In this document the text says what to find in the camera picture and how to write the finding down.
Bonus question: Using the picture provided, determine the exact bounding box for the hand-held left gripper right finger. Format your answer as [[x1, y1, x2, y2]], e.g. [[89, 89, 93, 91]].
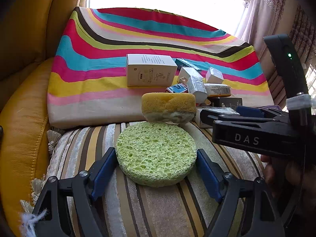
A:
[[197, 149, 285, 237]]

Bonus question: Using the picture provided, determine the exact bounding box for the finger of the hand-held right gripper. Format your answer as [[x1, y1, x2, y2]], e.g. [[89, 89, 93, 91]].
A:
[[236, 105, 288, 119], [200, 109, 284, 129]]

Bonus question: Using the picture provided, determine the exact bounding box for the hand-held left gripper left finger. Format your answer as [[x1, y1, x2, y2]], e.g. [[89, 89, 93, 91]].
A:
[[32, 147, 116, 237]]

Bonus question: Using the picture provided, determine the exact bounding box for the purple cardboard box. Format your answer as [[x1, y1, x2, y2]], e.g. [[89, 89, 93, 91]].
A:
[[261, 105, 283, 112]]

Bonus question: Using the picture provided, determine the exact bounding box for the black box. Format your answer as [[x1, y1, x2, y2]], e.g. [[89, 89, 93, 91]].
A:
[[208, 97, 243, 108]]

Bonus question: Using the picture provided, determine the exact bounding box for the blue and red box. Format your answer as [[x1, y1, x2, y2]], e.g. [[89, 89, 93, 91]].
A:
[[166, 83, 188, 95]]

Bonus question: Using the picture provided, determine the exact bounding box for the yellow sponge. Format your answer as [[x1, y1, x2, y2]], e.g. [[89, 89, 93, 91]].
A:
[[141, 92, 196, 124]]

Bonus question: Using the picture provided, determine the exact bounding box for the green round sponge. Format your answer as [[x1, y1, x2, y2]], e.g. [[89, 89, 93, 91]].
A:
[[116, 122, 197, 187]]

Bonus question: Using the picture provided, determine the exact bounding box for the large white box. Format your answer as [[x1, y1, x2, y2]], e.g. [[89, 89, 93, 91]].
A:
[[126, 54, 178, 87]]

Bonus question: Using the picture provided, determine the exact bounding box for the person's right hand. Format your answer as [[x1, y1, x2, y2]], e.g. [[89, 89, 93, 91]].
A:
[[260, 154, 307, 198]]

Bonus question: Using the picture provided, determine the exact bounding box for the small white box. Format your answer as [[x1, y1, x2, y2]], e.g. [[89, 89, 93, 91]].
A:
[[205, 66, 224, 85]]

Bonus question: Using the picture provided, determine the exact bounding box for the teal box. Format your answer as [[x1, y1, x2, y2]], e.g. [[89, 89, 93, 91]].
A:
[[174, 58, 198, 70]]

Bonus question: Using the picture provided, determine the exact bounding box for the beige striped velvet cushion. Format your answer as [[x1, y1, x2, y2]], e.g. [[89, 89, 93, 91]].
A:
[[31, 121, 272, 237]]

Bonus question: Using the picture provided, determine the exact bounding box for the yellow leather sofa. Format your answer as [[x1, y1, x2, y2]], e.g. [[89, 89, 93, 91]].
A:
[[0, 0, 90, 237]]

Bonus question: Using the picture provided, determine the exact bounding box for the striped colourful cloth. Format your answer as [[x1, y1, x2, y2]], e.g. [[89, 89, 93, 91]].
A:
[[47, 7, 275, 130]]

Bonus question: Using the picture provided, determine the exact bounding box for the white frayed string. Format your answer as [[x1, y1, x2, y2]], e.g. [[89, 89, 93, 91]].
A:
[[21, 208, 49, 237]]

